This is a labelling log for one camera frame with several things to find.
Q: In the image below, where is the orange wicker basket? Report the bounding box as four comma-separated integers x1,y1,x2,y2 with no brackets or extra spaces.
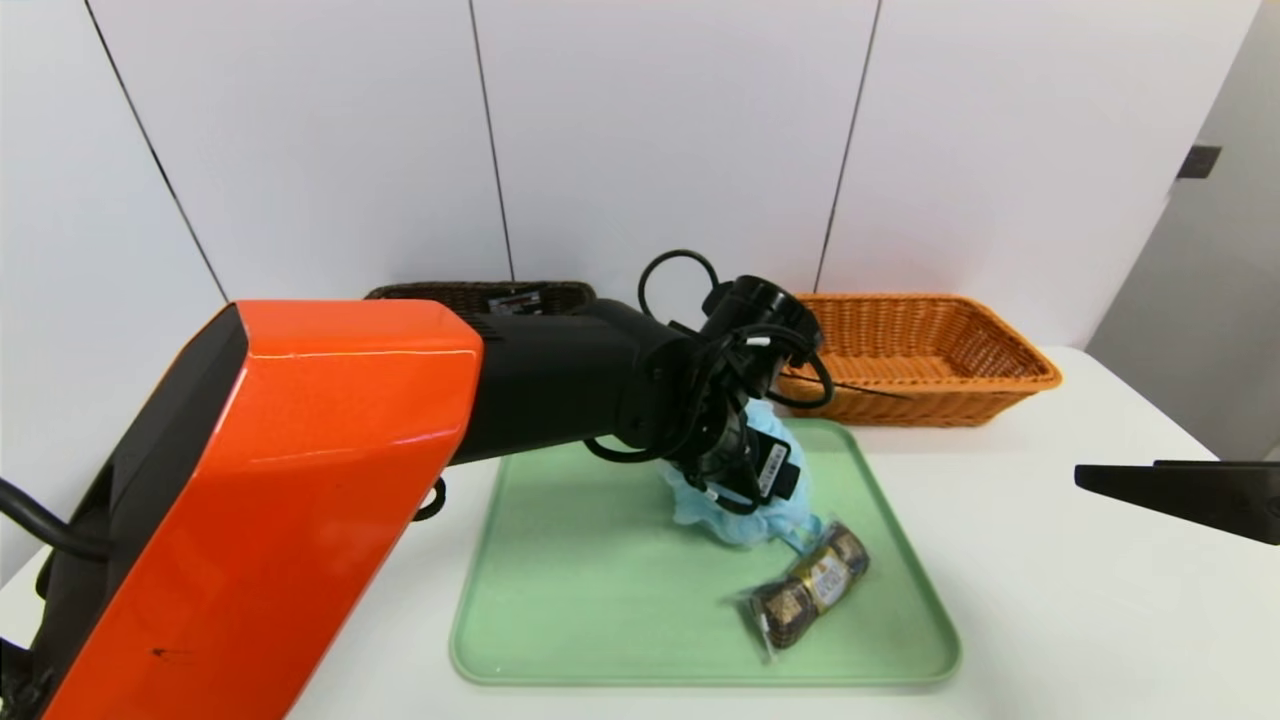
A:
778,293,1064,429

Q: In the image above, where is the blue mesh bath loofah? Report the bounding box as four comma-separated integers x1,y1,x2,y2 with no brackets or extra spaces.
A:
660,400,823,553

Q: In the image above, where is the dark brown wicker basket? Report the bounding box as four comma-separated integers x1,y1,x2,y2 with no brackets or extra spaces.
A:
365,281,599,317

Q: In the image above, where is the gold chocolate pack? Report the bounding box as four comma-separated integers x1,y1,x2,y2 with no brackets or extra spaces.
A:
738,520,871,661

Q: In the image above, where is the green plastic tray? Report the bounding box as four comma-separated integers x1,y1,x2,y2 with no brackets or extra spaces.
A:
450,418,961,689

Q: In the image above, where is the black shoulder cable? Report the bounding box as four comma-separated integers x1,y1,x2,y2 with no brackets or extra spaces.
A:
0,478,113,561

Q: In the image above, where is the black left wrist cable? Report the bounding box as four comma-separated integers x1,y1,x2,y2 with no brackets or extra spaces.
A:
585,250,836,466

